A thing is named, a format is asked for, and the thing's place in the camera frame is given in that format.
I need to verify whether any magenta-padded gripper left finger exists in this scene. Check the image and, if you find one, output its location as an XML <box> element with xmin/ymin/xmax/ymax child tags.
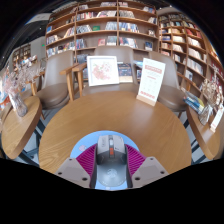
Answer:
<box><xmin>54</xmin><ymin>146</ymin><xmax>98</xmax><ymax>190</ymax></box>

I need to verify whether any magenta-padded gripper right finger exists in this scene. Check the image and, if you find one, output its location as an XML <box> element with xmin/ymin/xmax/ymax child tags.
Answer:
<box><xmin>125</xmin><ymin>146</ymin><xmax>170</xmax><ymax>190</ymax></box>

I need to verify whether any grey computer mouse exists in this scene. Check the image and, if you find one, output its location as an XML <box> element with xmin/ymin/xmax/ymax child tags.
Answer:
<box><xmin>95</xmin><ymin>134</ymin><xmax>129</xmax><ymax>188</ymax></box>

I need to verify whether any round light blue mouse pad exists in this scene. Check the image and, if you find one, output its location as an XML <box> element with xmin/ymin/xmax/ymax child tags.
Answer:
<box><xmin>69</xmin><ymin>130</ymin><xmax>140</xmax><ymax>160</ymax></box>

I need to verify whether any round wooden side table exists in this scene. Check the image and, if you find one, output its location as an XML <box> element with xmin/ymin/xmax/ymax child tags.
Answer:
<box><xmin>185</xmin><ymin>105</ymin><xmax>224</xmax><ymax>161</ymax></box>
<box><xmin>0</xmin><ymin>95</ymin><xmax>43</xmax><ymax>160</ymax></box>

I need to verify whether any brown padded wooden armchair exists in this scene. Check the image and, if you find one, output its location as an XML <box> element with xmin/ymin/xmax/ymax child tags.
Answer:
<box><xmin>71</xmin><ymin>45</ymin><xmax>141</xmax><ymax>98</ymax></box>
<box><xmin>34</xmin><ymin>49</ymin><xmax>79</xmax><ymax>111</ymax></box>
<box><xmin>134</xmin><ymin>50</ymin><xmax>189</xmax><ymax>114</ymax></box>

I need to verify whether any white red sign, wooden base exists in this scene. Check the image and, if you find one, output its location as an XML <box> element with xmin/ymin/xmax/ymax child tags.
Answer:
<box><xmin>135</xmin><ymin>57</ymin><xmax>167</xmax><ymax>107</ymax></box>

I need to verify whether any glass vase with pink flowers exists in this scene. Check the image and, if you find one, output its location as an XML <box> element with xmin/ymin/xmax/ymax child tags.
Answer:
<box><xmin>1</xmin><ymin>59</ymin><xmax>43</xmax><ymax>118</ymax></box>

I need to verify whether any small white sign, wooden base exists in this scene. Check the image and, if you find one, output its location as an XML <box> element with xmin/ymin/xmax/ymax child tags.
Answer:
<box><xmin>209</xmin><ymin>103</ymin><xmax>224</xmax><ymax>133</ymax></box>

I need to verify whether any dark cover book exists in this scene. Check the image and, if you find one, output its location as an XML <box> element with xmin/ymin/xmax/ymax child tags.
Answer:
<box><xmin>117</xmin><ymin>62</ymin><xmax>134</xmax><ymax>84</ymax></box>

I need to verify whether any white framed red print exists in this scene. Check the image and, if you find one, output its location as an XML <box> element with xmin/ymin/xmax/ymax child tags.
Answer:
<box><xmin>86</xmin><ymin>55</ymin><xmax>120</xmax><ymax>88</ymax></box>

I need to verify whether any pale blue book stack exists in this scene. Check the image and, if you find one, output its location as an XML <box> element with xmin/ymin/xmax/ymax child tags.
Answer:
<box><xmin>133</xmin><ymin>60</ymin><xmax>145</xmax><ymax>69</ymax></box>

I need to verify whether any distant wooden bookshelf unit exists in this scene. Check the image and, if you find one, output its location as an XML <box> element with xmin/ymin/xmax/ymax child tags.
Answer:
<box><xmin>12</xmin><ymin>43</ymin><xmax>33</xmax><ymax>71</ymax></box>

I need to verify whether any wide wooden bookshelf unit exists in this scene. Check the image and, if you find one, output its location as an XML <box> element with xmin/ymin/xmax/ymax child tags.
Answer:
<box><xmin>44</xmin><ymin>0</ymin><xmax>158</xmax><ymax>58</ymax></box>

